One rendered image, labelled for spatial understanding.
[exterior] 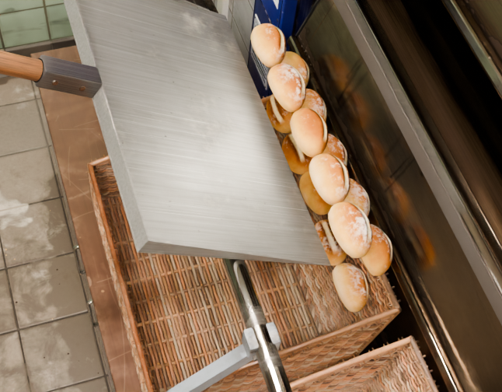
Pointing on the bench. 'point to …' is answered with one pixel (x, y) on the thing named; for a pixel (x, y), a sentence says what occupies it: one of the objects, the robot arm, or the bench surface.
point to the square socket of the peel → (69, 77)
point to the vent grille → (259, 61)
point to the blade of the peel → (190, 134)
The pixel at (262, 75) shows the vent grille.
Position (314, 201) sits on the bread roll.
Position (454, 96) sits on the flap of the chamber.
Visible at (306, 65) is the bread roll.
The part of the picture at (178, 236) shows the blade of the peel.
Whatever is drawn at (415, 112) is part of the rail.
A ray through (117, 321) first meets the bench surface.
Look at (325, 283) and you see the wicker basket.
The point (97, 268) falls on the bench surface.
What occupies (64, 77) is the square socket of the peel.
